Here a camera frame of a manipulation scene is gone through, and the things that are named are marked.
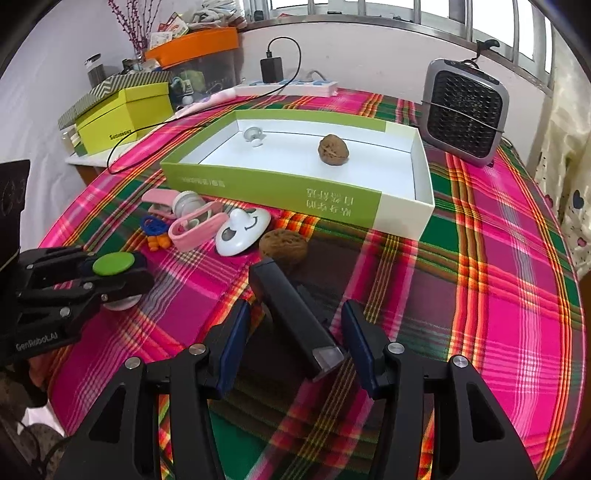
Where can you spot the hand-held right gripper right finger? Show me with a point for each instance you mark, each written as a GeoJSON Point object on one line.
{"type": "Point", "coordinates": [362, 342]}

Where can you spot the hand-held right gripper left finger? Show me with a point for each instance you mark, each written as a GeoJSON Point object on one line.
{"type": "Point", "coordinates": [233, 342]}

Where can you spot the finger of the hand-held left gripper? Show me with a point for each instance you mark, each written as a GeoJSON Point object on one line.
{"type": "Point", "coordinates": [69, 265]}
{"type": "Point", "coordinates": [124, 286]}

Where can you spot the green and white round knob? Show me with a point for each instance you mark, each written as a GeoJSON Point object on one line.
{"type": "Point", "coordinates": [113, 264]}

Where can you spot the black rectangular flashlight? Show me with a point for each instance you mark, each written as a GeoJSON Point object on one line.
{"type": "Point", "coordinates": [291, 314]}

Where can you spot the brown walnut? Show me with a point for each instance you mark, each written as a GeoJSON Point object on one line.
{"type": "Point", "coordinates": [283, 247]}
{"type": "Point", "coordinates": [333, 148]}

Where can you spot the white panda face toy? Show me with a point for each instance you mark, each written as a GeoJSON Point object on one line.
{"type": "Point", "coordinates": [240, 230]}

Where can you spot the pink cylindrical bottle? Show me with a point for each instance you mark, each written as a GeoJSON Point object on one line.
{"type": "Point", "coordinates": [217, 220]}

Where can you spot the green and white cardboard box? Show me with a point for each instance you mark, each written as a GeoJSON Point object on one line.
{"type": "Point", "coordinates": [277, 182]}

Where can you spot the dark patterned cloth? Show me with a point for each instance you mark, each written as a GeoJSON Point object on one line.
{"type": "Point", "coordinates": [18, 406]}

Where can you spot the pink plastic clip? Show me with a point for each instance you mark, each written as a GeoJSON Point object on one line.
{"type": "Point", "coordinates": [157, 198]}

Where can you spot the white round cap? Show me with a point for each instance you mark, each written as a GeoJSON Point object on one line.
{"type": "Point", "coordinates": [189, 203]}

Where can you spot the white side table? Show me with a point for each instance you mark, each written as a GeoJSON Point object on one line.
{"type": "Point", "coordinates": [90, 159]}

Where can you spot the pink green plaid tablecloth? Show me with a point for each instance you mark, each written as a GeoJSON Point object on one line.
{"type": "Point", "coordinates": [461, 277]}

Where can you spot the yellow-green cardboard box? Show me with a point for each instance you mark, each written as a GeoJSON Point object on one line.
{"type": "Point", "coordinates": [120, 120]}

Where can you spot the striped lid box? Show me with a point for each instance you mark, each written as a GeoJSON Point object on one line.
{"type": "Point", "coordinates": [108, 85]}

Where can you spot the dark glass jar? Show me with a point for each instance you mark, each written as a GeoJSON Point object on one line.
{"type": "Point", "coordinates": [94, 71]}

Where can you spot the white suction cup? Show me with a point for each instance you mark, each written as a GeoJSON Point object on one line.
{"type": "Point", "coordinates": [253, 134]}

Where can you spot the white and pink tube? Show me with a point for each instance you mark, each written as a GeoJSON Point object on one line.
{"type": "Point", "coordinates": [217, 97]}

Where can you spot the green container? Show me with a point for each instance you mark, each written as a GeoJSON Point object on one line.
{"type": "Point", "coordinates": [191, 79]}

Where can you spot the clear storage bin orange lid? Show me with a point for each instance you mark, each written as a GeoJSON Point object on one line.
{"type": "Point", "coordinates": [198, 46]}

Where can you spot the grey portable heater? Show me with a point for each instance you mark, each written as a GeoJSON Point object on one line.
{"type": "Point", "coordinates": [461, 110]}

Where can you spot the colourful paper packets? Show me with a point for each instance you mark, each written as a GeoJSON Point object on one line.
{"type": "Point", "coordinates": [168, 30]}

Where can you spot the white power strip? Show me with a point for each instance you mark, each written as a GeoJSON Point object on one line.
{"type": "Point", "coordinates": [286, 87]}

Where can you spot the cream heart print curtain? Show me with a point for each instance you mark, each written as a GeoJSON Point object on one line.
{"type": "Point", "coordinates": [568, 161]}

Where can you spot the white plastic bags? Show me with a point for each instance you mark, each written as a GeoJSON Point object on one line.
{"type": "Point", "coordinates": [217, 9]}

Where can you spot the black hook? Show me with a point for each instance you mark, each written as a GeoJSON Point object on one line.
{"type": "Point", "coordinates": [489, 45]}

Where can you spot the metal window grille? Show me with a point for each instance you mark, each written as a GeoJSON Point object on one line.
{"type": "Point", "coordinates": [472, 18]}

